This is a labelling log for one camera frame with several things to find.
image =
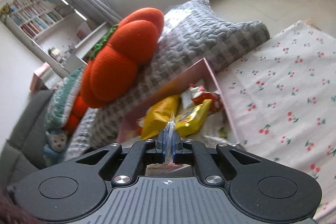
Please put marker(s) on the dark grey sofa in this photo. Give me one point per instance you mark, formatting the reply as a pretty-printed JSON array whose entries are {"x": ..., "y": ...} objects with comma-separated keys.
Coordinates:
[{"x": 22, "y": 153}]

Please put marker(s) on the pink silver cardboard box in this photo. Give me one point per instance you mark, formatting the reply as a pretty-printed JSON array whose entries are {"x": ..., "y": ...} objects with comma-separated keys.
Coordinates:
[{"x": 197, "y": 74}]

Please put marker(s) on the stack of books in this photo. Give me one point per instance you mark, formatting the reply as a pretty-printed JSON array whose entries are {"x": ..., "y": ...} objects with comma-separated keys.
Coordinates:
[{"x": 44, "y": 78}]

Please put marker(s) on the orange pumpkin plush cushion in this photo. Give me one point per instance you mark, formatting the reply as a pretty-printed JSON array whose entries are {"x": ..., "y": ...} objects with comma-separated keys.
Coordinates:
[{"x": 117, "y": 58}]

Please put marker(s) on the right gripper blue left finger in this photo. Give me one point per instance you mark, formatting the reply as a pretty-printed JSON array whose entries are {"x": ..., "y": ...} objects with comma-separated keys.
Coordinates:
[{"x": 136, "y": 158}]

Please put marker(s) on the green white leaf pillow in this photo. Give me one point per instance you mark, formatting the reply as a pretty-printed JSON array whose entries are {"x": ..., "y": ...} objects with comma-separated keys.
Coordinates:
[{"x": 62, "y": 101}]

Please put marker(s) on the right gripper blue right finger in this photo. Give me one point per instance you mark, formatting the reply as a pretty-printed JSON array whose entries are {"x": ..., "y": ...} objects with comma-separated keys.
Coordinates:
[{"x": 203, "y": 160}]

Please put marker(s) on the yellow orange snack pouch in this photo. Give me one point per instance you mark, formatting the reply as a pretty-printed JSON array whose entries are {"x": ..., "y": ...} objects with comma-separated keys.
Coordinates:
[{"x": 158, "y": 115}]

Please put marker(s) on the clear rice cracker packet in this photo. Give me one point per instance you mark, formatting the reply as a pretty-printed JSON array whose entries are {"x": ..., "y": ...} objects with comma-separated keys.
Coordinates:
[{"x": 166, "y": 141}]

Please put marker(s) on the blue monkey plush toy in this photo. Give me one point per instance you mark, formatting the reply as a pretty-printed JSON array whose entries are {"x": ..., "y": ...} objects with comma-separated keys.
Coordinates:
[{"x": 54, "y": 149}]

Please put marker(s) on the white bookshelf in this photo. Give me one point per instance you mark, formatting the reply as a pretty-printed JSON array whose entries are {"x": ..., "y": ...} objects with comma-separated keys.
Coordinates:
[{"x": 53, "y": 31}]

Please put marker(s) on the small orange pumpkin cushion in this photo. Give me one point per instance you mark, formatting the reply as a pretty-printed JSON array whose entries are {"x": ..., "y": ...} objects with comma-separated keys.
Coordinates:
[{"x": 78, "y": 110}]

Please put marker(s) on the red candy packet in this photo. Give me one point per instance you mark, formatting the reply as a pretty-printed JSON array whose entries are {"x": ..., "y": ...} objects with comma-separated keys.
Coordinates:
[{"x": 199, "y": 93}]

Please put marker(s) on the cherry print cloth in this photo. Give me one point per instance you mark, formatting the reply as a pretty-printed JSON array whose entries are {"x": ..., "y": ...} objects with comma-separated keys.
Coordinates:
[{"x": 281, "y": 99}]

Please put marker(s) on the grey checkered quilt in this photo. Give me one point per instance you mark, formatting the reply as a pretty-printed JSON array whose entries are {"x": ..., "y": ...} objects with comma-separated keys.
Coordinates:
[{"x": 192, "y": 32}]

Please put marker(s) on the yellow blue cracker pack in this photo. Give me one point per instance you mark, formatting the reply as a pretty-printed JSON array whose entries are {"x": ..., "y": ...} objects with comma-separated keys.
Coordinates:
[{"x": 192, "y": 120}]

